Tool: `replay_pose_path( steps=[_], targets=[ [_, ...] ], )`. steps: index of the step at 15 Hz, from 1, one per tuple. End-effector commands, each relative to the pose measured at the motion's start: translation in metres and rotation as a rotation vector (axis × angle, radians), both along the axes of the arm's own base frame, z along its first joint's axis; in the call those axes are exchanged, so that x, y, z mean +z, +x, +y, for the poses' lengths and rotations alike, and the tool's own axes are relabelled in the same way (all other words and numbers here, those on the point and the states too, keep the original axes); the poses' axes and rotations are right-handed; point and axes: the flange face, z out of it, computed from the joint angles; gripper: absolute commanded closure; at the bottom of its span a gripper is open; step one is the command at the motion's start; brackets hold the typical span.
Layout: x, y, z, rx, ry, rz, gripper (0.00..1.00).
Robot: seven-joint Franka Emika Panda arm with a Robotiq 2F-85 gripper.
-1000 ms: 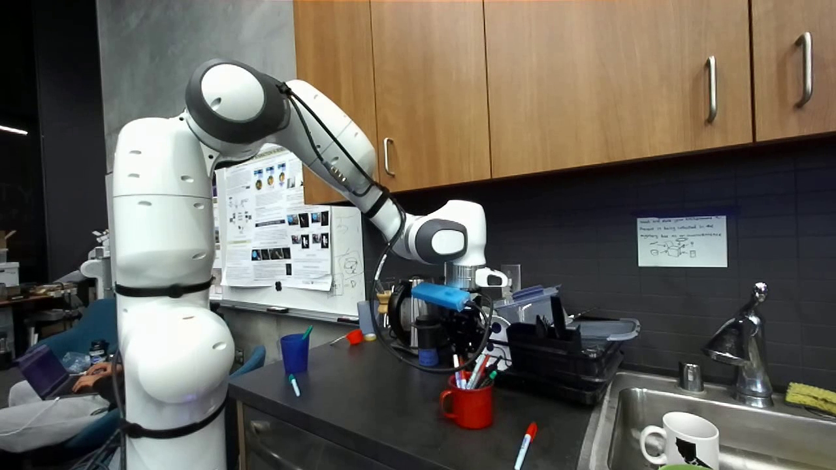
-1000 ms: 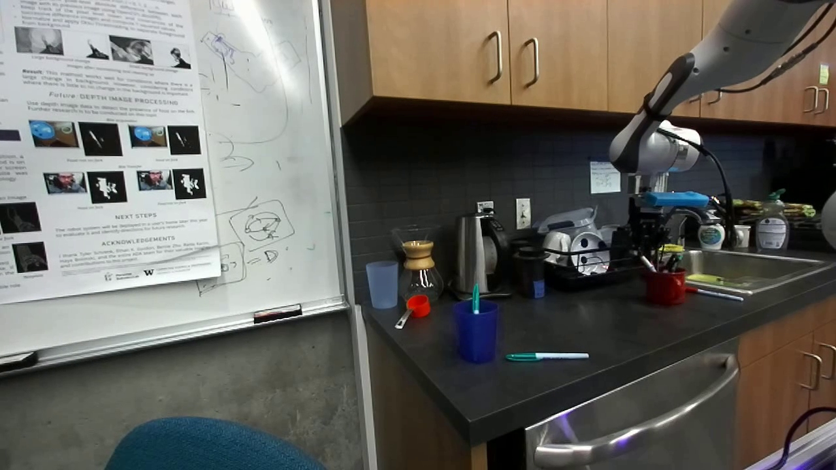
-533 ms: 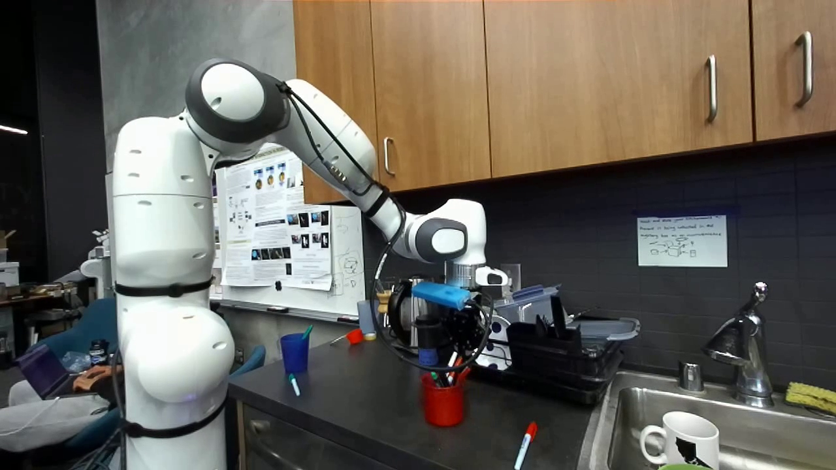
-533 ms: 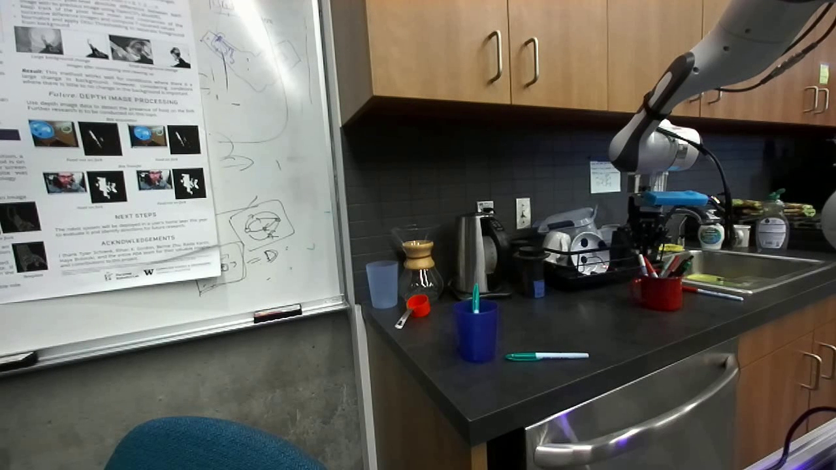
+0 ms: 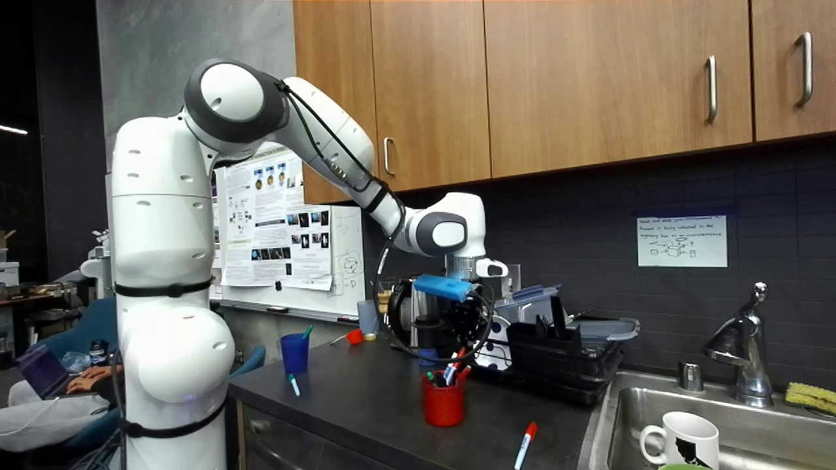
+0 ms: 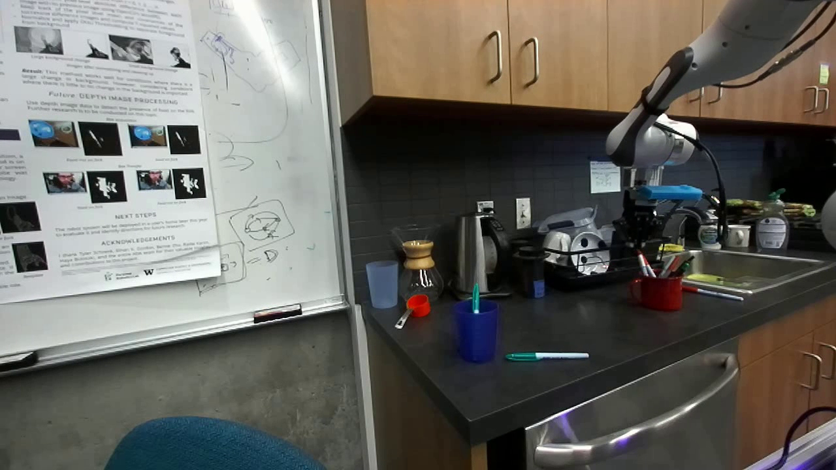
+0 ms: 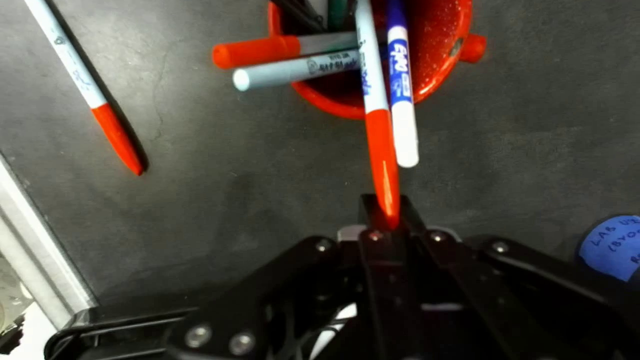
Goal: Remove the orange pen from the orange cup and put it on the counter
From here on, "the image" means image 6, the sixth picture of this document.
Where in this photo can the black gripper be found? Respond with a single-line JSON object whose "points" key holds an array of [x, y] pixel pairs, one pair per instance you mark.
{"points": [[660, 220]]}

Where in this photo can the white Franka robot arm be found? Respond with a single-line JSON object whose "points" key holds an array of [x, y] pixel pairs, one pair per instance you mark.
{"points": [[741, 36]]}

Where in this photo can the small white cup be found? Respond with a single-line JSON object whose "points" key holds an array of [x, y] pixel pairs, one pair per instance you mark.
{"points": [[738, 235]]}

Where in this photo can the small blue cup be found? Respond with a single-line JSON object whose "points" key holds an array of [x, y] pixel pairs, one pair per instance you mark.
{"points": [[536, 288]]}

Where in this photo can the teal cap white pen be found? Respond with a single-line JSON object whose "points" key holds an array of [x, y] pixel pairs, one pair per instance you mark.
{"points": [[543, 357]]}

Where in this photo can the blue plastic cup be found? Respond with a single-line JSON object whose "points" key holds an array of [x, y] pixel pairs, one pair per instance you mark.
{"points": [[476, 336]]}

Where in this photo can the translucent plastic cup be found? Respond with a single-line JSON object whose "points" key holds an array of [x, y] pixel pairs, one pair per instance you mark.
{"points": [[381, 285]]}

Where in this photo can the green cap marker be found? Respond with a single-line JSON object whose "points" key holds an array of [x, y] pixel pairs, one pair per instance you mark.
{"points": [[686, 267]]}

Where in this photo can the red orange mug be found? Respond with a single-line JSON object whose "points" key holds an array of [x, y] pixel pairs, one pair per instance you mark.
{"points": [[662, 294]]}

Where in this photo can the steel kitchen faucet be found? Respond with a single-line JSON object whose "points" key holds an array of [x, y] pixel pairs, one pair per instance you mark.
{"points": [[708, 230]]}

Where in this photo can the yellow green sponge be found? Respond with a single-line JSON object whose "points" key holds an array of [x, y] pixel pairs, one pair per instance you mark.
{"points": [[704, 277]]}

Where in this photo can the dish drying rack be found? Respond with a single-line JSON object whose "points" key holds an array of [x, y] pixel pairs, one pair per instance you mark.
{"points": [[601, 265]]}

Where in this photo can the white chrome appliance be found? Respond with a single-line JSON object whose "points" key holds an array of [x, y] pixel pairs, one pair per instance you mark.
{"points": [[576, 239]]}

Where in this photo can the steel kitchen sink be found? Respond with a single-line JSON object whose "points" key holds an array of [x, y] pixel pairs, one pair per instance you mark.
{"points": [[767, 265]]}

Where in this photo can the clear soap bottle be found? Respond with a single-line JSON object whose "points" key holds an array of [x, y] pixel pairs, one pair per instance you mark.
{"points": [[771, 229]]}

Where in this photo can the black tumbler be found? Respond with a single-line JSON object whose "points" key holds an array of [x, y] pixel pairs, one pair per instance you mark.
{"points": [[526, 263]]}

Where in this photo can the wooden lower cabinet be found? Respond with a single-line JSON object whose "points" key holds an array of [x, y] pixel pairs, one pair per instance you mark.
{"points": [[779, 349]]}

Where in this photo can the steel dishwasher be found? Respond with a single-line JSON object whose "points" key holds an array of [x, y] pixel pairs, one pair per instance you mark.
{"points": [[635, 408]]}

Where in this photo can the wooden cabinet door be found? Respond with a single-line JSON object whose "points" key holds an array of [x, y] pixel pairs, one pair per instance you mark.
{"points": [[640, 47], [566, 54], [767, 101], [434, 47]]}

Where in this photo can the steel kettle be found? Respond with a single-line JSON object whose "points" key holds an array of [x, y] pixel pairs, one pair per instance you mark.
{"points": [[476, 256]]}

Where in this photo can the glass pour-over coffee maker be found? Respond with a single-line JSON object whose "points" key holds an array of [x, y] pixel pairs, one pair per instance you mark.
{"points": [[418, 263]]}

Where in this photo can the red measuring scoop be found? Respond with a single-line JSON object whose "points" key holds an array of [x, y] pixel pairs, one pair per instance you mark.
{"points": [[418, 307]]}

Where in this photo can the dark red whiteboard marker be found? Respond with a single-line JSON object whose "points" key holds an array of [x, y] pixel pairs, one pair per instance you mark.
{"points": [[277, 314]]}

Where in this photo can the white whiteboard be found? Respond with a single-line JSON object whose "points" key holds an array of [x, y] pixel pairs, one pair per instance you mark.
{"points": [[270, 173]]}

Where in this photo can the blue office chair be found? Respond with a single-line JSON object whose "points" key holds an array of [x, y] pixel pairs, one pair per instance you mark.
{"points": [[210, 444]]}

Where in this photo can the poster with dark photos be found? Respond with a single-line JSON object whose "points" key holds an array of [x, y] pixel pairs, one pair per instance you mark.
{"points": [[105, 218]]}

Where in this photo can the black whiteboard marker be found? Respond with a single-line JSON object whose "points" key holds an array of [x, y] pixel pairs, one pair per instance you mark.
{"points": [[17, 359]]}

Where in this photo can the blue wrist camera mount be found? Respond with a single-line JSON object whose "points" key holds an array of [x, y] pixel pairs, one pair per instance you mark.
{"points": [[669, 192]]}

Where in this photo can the white paper wall note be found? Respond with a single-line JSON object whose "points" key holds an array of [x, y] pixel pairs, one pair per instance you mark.
{"points": [[605, 175]]}

